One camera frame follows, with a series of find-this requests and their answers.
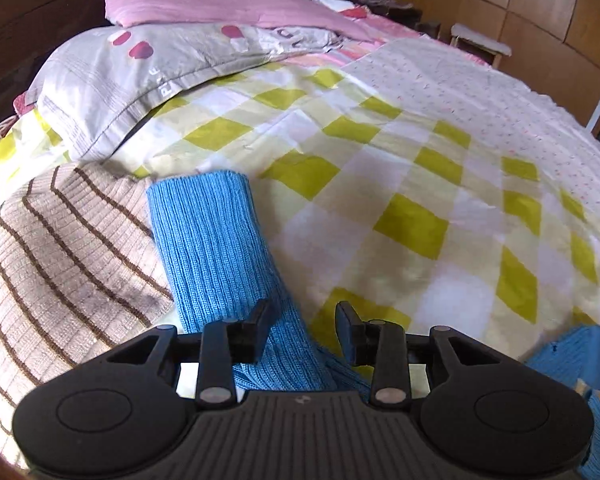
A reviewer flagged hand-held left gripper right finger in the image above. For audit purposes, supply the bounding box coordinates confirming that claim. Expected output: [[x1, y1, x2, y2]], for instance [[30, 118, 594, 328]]
[[334, 301, 497, 407]]

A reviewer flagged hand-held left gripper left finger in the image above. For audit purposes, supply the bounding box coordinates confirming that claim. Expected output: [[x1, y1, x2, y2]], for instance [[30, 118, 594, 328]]
[[105, 299, 274, 406]]

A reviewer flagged blue knit sweater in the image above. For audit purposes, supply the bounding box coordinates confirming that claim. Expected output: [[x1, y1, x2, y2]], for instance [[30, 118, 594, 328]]
[[145, 169, 600, 480]]

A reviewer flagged yellow checked bed sheet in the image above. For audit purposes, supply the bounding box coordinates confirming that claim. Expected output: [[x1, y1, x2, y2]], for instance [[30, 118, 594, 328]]
[[0, 58, 600, 391]]

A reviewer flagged beige brown-striped knit sweater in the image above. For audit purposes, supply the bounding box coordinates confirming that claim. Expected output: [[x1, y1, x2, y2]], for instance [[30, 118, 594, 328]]
[[0, 162, 182, 463]]

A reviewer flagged white dotted quilt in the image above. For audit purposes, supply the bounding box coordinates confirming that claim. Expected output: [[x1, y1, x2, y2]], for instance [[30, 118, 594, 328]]
[[340, 36, 600, 243]]

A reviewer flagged grey pillow with red print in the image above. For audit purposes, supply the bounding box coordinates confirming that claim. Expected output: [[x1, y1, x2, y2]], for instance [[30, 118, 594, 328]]
[[27, 23, 347, 162]]

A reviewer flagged white-topped wooden stool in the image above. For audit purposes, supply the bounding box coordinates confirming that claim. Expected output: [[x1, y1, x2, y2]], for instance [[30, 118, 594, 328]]
[[449, 22, 512, 69]]

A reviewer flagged dark bedside table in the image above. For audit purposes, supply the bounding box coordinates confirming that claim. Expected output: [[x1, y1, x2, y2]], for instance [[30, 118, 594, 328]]
[[314, 0, 442, 37]]

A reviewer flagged wooden wardrobe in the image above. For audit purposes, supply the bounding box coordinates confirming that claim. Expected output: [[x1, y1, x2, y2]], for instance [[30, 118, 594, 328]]
[[386, 0, 600, 133]]

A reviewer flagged dark wooden headboard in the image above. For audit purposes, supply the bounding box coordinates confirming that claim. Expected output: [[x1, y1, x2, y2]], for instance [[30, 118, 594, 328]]
[[0, 0, 326, 131]]

